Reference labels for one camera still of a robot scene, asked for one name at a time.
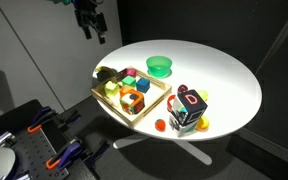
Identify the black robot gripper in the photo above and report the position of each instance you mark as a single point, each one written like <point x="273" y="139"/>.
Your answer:
<point x="86" y="13"/>

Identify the grey cube block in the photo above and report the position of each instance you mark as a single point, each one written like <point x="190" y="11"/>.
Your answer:
<point x="102" y="76"/>

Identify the pink cube block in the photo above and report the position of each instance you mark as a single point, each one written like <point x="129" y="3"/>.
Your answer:
<point x="129" y="72"/>

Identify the yellow-green cube block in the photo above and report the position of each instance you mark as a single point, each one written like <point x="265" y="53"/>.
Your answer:
<point x="112" y="88"/>

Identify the green cube block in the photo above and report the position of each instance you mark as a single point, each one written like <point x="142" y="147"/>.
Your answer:
<point x="128" y="81"/>

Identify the blue cube block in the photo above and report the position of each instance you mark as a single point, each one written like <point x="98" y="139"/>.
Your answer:
<point x="143" y="85"/>

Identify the wooden tray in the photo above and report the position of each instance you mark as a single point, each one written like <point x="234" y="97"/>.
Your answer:
<point x="132" y="116"/>

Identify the green plastic bowl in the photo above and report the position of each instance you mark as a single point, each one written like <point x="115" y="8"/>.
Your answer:
<point x="159" y="66"/>

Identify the orange black patterned cube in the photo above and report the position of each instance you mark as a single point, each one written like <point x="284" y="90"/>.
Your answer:
<point x="132" y="102"/>

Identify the black spring clamp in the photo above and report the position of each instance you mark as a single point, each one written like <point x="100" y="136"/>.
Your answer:
<point x="97" y="150"/>
<point x="69" y="117"/>

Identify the purple clamp with orange tip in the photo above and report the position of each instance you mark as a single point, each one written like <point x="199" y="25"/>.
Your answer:
<point x="40" y="119"/>
<point x="65" y="153"/>

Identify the dark red toy ball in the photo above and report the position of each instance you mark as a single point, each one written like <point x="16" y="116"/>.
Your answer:
<point x="182" y="88"/>

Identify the red toy strawberry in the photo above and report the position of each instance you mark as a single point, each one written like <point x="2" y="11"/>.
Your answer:
<point x="160" y="124"/>

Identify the black cube with letter D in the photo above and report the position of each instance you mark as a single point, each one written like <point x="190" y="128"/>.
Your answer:
<point x="193" y="103"/>

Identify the yellow toy lemon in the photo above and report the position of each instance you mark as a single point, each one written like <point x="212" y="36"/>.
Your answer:
<point x="203" y="94"/>

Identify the white black patterned cube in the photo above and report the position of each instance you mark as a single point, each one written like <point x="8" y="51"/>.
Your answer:
<point x="180" y="125"/>

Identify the black perforated mounting board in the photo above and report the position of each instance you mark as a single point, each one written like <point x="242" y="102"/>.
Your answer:
<point x="39" y="153"/>

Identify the purple spring clamp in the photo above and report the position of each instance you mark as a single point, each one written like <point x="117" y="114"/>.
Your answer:
<point x="2" y="138"/>

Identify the orange yellow toy fruit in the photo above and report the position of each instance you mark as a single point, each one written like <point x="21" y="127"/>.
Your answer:
<point x="202" y="124"/>

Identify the white table base legs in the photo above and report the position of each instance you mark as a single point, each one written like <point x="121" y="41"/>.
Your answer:
<point x="190" y="151"/>

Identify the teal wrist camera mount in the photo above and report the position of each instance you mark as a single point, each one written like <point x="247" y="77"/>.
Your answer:
<point x="61" y="1"/>

